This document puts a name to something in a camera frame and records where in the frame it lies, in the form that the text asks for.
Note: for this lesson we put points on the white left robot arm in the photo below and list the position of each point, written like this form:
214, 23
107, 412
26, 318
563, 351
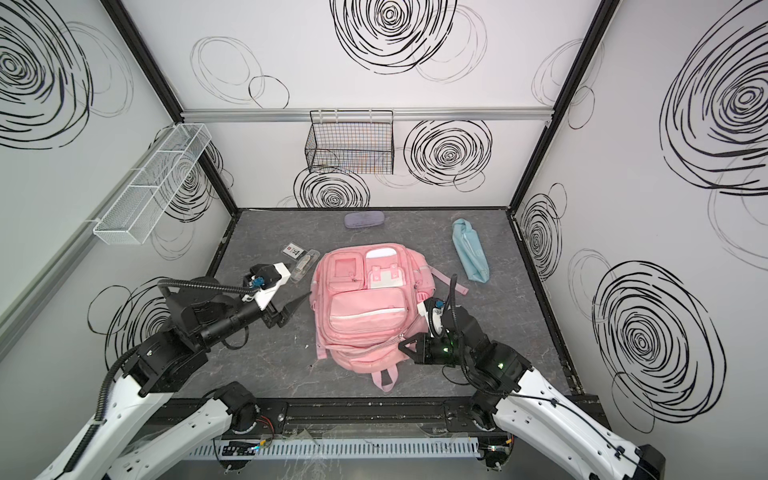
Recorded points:
143, 379

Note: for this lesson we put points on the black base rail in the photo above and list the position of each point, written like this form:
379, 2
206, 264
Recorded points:
435, 415

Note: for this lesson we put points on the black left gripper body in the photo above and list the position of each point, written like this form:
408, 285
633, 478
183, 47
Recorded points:
274, 315

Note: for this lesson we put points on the black aluminium frame post left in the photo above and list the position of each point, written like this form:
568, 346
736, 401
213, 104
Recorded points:
130, 34

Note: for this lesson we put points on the clear plastic eraser case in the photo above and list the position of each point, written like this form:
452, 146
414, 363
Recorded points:
304, 265

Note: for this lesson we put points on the pink student backpack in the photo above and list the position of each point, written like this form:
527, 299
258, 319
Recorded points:
366, 300

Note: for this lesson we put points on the clear lead refill box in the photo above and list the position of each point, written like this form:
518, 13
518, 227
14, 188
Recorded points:
293, 251

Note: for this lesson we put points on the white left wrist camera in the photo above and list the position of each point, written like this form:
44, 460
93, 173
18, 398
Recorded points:
263, 282

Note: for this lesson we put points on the black wire basket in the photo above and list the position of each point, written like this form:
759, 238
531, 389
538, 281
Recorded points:
360, 147

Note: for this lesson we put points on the black frame post right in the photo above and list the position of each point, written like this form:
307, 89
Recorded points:
594, 35

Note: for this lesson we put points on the aluminium wall rail left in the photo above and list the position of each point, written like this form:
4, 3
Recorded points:
17, 318

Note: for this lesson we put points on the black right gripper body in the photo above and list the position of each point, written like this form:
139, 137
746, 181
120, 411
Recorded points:
417, 349

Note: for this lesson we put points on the aluminium wall rail back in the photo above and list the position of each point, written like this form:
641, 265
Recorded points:
244, 115

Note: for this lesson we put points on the purple fabric glasses case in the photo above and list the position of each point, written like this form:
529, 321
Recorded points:
364, 219

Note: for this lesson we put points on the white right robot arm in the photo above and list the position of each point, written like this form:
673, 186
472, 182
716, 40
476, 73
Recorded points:
513, 396

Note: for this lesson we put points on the white mesh wall shelf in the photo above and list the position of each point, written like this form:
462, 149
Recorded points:
168, 183

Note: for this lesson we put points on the teal pencil pouch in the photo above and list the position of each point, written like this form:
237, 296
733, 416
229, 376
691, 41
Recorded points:
470, 252

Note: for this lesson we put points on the aluminium wall rail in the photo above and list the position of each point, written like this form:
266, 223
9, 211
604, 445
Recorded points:
17, 318
244, 115

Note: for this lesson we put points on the grey slotted cable duct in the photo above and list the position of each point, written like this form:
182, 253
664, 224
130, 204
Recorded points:
341, 449

